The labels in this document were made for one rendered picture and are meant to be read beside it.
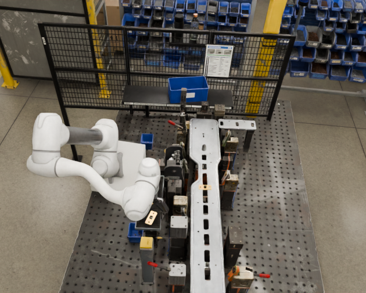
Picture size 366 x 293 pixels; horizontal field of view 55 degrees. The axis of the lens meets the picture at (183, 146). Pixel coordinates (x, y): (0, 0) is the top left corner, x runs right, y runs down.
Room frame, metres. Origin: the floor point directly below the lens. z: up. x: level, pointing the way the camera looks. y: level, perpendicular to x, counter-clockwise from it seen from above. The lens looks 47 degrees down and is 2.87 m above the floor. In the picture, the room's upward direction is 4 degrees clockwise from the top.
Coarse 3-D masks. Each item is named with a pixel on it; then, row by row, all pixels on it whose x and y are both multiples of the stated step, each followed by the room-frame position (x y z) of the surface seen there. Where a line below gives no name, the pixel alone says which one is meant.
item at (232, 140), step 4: (228, 140) 1.83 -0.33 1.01; (232, 140) 1.80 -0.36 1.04; (236, 140) 1.80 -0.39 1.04; (228, 144) 1.79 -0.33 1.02; (232, 144) 1.79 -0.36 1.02; (236, 144) 1.79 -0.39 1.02; (224, 148) 1.81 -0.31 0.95; (228, 148) 1.79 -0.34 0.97; (232, 148) 1.79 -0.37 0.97; (236, 148) 1.79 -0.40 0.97; (224, 152) 1.83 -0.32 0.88; (228, 152) 1.79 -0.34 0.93; (232, 152) 1.79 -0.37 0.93; (232, 156) 1.80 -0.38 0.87; (232, 164) 1.79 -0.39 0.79; (220, 168) 1.82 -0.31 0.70; (220, 172) 1.78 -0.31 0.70; (232, 172) 1.79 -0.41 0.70
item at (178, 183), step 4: (172, 180) 1.38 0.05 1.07; (176, 180) 1.38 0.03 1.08; (180, 180) 1.38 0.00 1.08; (168, 184) 1.35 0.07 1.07; (172, 184) 1.35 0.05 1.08; (176, 184) 1.35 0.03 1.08; (180, 184) 1.35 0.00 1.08; (176, 188) 1.33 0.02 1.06; (180, 188) 1.33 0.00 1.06; (176, 192) 1.33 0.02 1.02; (180, 192) 1.33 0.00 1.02
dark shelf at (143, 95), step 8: (128, 88) 2.34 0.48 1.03; (136, 88) 2.34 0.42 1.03; (144, 88) 2.35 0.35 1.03; (152, 88) 2.36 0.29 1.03; (160, 88) 2.37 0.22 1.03; (128, 96) 2.24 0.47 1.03; (136, 96) 2.25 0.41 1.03; (144, 96) 2.25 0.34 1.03; (152, 96) 2.26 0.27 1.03; (160, 96) 2.27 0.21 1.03; (168, 96) 2.27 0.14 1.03; (208, 96) 2.31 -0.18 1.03; (216, 96) 2.31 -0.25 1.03; (224, 96) 2.32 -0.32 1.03; (128, 104) 2.17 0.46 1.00; (136, 104) 2.17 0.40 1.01; (144, 104) 2.17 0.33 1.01; (152, 104) 2.18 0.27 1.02; (160, 104) 2.18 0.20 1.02; (168, 104) 2.18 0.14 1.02; (176, 104) 2.18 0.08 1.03; (192, 104) 2.19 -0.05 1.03; (200, 104) 2.20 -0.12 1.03; (224, 104) 2.22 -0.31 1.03; (232, 104) 2.22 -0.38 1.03
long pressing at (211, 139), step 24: (192, 120) 2.03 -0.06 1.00; (216, 120) 2.05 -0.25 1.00; (192, 144) 1.78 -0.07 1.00; (216, 144) 1.79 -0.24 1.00; (216, 168) 1.57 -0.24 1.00; (192, 192) 1.35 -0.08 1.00; (216, 192) 1.36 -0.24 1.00; (192, 216) 1.17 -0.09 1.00; (216, 216) 1.18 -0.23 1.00; (192, 240) 1.01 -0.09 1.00; (216, 240) 1.02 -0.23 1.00; (192, 264) 0.87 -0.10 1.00; (216, 264) 0.88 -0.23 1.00; (192, 288) 0.73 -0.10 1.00; (216, 288) 0.74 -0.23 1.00
